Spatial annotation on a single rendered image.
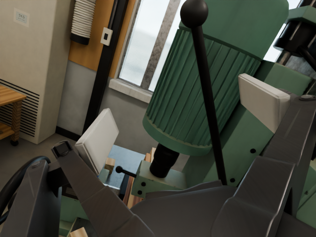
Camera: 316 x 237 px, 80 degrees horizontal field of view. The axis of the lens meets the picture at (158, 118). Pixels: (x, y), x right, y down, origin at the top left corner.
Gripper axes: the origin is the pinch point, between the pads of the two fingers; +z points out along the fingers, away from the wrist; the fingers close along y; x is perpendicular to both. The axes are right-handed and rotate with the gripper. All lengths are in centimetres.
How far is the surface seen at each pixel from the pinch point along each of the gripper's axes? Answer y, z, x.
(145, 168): -12.5, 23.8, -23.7
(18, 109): -135, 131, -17
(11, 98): -129, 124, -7
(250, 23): 13.6, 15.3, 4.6
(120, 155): -29, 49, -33
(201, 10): 5.5, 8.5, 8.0
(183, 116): 0.5, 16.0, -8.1
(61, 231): -37, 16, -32
